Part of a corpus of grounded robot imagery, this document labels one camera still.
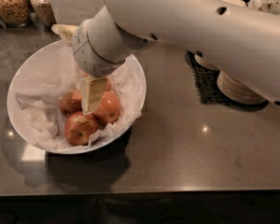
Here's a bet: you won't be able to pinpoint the white gripper with vents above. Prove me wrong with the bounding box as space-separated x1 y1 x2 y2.
51 20 124 115

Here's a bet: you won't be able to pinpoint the red apple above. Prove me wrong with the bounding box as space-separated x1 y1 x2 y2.
64 111 99 146
93 91 121 126
59 90 82 118

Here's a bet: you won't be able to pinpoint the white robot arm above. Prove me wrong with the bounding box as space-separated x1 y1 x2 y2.
65 0 280 107

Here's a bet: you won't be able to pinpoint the top green-red apple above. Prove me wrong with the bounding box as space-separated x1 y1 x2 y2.
82 73 112 91

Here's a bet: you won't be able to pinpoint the large white bowl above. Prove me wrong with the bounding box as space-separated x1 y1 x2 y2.
7 39 147 156

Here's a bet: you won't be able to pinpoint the white tissue paper liner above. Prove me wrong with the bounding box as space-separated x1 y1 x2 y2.
13 44 143 151

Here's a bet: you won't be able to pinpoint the left white sign holder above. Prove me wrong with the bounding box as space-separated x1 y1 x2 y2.
50 0 104 25

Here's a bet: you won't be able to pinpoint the right glass cereal jar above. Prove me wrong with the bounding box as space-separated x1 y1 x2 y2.
30 0 56 28

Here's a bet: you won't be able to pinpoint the glass cereal jar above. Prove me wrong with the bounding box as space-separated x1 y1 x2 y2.
0 0 31 26
30 0 56 28

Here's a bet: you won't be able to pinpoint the left glass cereal jar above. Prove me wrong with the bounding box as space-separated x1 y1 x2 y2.
0 0 31 26

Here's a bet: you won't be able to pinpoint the back stack paper bowls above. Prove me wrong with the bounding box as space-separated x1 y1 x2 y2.
194 0 246 71

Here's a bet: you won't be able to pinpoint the stack paper bowls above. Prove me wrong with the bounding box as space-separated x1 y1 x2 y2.
194 0 246 71
217 71 265 105

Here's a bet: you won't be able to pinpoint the black rubber mat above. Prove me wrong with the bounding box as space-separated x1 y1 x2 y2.
185 51 234 105

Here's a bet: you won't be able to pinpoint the front stack paper bowls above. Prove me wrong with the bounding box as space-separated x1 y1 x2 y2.
217 71 265 105

